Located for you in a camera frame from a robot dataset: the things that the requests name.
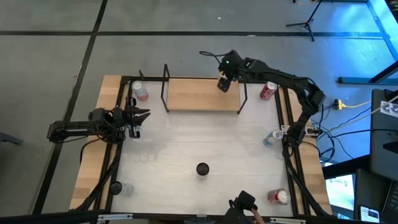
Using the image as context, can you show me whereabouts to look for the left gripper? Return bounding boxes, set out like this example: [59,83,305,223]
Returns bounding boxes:
[112,96,152,139]

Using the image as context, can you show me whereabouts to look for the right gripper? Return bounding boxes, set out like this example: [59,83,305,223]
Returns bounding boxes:
[217,49,246,93]

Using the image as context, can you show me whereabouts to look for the white and orange Spindrift can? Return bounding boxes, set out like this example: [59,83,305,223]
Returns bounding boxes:
[131,80,149,101]

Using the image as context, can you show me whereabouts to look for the red Coca-Cola can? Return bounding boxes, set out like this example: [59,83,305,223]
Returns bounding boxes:
[267,188,292,206]
[259,81,279,101]

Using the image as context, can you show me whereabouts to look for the blue silver Red Bull can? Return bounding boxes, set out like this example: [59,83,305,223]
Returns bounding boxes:
[262,129,284,147]

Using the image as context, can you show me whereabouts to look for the white power strip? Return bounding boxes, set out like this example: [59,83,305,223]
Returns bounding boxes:
[304,124,321,137]

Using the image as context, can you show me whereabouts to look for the black tripod stand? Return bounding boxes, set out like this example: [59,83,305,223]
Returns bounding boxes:
[285,0,324,42]

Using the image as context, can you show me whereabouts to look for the grey chair base leg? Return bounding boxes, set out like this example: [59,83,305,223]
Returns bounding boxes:
[0,131,24,146]

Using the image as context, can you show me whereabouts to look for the person's hand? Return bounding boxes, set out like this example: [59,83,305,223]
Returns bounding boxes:
[250,207,265,224]

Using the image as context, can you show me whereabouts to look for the lit laptop screen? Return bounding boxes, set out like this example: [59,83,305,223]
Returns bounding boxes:
[325,173,356,217]

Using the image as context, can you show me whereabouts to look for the white fiducial tag paper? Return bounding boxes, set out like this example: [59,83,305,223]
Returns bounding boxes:
[379,100,398,118]

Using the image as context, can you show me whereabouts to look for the black equipment case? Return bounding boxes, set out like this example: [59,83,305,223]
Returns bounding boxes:
[369,88,398,182]

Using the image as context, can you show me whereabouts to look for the smartphone with lit screen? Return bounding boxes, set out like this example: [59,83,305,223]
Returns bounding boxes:
[359,204,382,223]

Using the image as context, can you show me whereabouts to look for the black keyboard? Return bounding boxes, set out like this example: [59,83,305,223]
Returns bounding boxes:
[381,180,398,223]

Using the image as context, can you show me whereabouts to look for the wooden shelf with black frame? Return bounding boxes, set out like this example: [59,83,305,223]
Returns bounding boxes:
[139,63,249,115]

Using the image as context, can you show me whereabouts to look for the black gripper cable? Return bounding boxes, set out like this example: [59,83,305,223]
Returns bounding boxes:
[198,50,225,66]

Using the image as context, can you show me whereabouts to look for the black aluminium table frame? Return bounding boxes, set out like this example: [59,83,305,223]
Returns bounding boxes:
[70,75,332,218]

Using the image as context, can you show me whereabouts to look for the black cable bundle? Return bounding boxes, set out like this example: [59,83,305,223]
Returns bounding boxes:
[284,146,332,218]
[74,136,123,212]

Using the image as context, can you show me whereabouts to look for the white metal bracket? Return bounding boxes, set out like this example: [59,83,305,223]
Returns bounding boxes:
[269,217,307,224]
[98,213,134,222]

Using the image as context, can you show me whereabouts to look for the yellow extension cord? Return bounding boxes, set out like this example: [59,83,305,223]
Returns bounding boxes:
[333,98,373,110]

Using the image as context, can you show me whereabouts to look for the black floor frame base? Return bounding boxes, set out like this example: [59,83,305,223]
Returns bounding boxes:
[338,60,398,85]

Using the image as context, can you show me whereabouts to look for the black floor cable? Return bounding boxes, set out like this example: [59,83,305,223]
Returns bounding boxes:
[328,128,398,139]

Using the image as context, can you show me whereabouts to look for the white cable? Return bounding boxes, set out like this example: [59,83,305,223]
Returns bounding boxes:
[320,93,398,135]

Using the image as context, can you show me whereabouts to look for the black floor frame beam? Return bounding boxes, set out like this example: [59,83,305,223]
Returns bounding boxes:
[366,0,398,60]

